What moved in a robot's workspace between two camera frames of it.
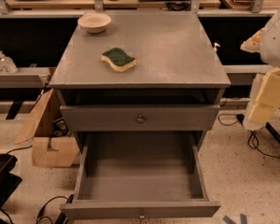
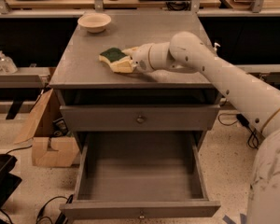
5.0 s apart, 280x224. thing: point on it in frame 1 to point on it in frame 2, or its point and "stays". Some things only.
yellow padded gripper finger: (252, 44) to (131, 51)
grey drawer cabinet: (176, 85) stays
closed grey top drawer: (141, 117) stays
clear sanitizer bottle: (7, 63) stays
